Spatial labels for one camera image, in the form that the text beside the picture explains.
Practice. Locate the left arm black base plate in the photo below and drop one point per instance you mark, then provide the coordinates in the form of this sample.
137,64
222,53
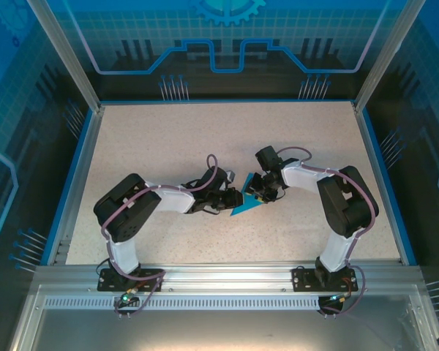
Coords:
108,281

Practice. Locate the sheet metal tray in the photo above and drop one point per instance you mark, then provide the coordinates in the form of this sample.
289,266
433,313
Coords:
223,329

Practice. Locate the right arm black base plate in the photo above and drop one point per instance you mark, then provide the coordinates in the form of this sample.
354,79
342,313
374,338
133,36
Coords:
301,279

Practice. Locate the aluminium frame post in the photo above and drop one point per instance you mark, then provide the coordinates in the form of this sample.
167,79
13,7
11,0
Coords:
388,55
64,55

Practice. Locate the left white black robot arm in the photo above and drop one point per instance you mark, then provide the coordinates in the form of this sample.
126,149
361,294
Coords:
172,199

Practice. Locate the aluminium cross rail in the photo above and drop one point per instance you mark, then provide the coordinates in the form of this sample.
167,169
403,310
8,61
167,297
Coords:
227,272

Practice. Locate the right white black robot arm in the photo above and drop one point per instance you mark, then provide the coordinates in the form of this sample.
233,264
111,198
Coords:
300,177

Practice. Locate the blue-edged aluminium side rail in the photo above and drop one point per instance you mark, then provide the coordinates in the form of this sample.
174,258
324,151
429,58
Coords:
81,164
378,164

